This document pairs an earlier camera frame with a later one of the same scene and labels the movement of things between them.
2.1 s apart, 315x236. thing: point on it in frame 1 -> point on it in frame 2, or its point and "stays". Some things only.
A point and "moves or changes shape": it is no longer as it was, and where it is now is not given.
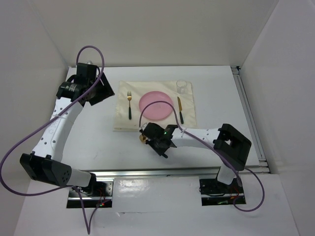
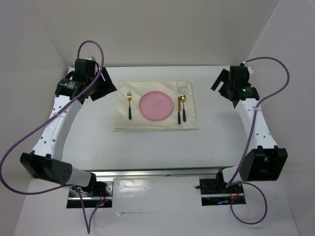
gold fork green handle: x=129 y=96 stays
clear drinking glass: x=181 y=85 stays
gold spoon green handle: x=142 y=138 -> x=183 y=98
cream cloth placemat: x=129 y=93 stays
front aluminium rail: x=164 y=172 stays
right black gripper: x=160 y=151 -> x=224 y=76
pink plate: x=158 y=110 stays
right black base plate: x=214 y=192 stays
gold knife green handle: x=180 y=106 moves or changes shape
